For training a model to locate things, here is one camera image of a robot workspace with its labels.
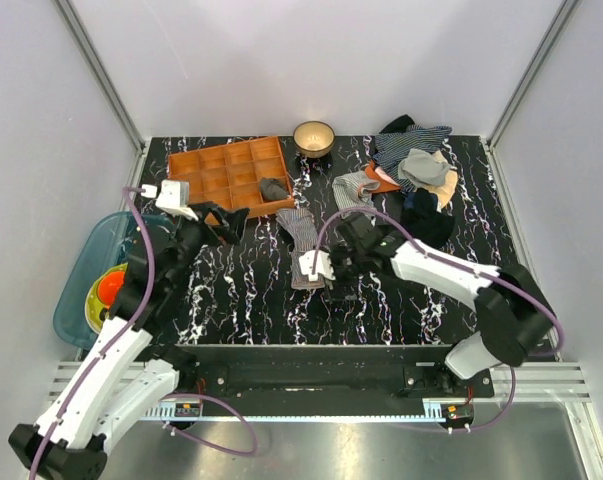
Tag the grey white striped underwear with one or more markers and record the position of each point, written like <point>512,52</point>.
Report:
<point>299,224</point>

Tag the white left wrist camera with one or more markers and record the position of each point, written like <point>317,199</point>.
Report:
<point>173,199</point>

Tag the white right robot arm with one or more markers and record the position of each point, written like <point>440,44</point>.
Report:
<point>511,311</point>

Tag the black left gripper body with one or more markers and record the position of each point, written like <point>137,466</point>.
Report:
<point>201,233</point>

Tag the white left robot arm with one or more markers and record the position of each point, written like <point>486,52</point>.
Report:
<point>75,436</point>

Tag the dark blue striped cloth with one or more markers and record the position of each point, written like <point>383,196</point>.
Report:
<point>393,147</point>

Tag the blue plastic bin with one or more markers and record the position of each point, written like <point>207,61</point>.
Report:
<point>109,244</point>

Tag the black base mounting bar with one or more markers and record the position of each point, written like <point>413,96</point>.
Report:
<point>266,376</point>

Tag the orange cup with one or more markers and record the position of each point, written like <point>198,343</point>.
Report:
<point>109,285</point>

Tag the black cloth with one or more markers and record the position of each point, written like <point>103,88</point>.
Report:
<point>432,228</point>

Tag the aluminium frame rail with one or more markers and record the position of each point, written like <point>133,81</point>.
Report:
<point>561,382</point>

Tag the orange cloth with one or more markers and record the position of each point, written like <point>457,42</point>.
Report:
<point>385,183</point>

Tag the orange wooden compartment tray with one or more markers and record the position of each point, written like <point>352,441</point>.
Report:
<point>229,175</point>

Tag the white slotted cable duct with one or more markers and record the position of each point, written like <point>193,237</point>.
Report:
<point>418,411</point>

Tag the beige cloth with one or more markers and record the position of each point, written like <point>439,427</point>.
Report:
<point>445,192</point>

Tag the rolled dark grey sock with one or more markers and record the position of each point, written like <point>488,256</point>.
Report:
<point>272,189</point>

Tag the striped grey cloth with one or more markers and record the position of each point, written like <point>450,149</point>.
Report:
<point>354,190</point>

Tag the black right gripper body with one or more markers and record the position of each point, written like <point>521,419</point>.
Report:
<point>348,267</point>

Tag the dark navy cloth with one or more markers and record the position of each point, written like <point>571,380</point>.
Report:
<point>422,200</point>

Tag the beige ceramic bowl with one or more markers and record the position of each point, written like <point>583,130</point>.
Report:
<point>314,139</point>

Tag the green dotted plate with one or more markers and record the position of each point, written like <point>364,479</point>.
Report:
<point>95,311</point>

